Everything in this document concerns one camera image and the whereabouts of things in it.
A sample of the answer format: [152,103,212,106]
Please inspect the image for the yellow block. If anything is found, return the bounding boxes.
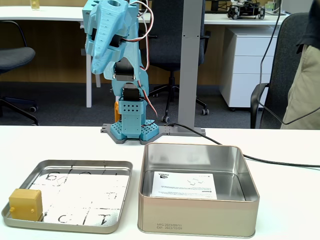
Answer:
[8,188,44,222]

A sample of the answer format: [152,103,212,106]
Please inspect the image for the white desk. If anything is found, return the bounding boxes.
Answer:
[0,6,102,108]
[203,12,292,26]

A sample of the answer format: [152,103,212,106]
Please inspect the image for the orange clamp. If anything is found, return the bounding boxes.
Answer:
[114,101,122,124]

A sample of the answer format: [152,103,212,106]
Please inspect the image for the dark office chair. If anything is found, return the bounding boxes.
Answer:
[0,19,40,126]
[139,0,211,123]

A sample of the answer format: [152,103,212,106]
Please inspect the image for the silver tin lid with numbers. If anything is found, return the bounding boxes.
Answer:
[1,159,134,235]

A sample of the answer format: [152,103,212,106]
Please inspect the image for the black wheeled robot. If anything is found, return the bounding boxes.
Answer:
[226,0,266,20]

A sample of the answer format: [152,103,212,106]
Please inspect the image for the white drawer cabinet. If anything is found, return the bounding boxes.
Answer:
[219,25,280,112]

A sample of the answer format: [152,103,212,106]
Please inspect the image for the white printed leaflet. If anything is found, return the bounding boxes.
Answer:
[151,171,218,200]

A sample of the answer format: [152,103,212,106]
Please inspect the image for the gold tin box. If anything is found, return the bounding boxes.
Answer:
[136,142,261,238]

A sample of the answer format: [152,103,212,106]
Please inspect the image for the gray office chair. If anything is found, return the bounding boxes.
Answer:
[250,12,311,130]

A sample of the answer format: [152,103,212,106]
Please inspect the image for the person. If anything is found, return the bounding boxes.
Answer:
[279,0,320,130]

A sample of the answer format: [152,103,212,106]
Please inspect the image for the red white black servo wires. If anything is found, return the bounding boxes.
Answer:
[126,0,159,123]

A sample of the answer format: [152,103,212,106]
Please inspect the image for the gray upright post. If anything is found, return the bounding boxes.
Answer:
[177,0,206,129]

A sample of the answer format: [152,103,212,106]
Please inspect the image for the gray base plate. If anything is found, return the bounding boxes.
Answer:
[100,123,206,145]

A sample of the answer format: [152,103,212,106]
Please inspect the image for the thin black hanging cable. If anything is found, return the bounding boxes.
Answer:
[257,0,320,125]

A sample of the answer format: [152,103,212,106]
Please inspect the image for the black power cable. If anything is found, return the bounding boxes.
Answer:
[166,122,320,168]

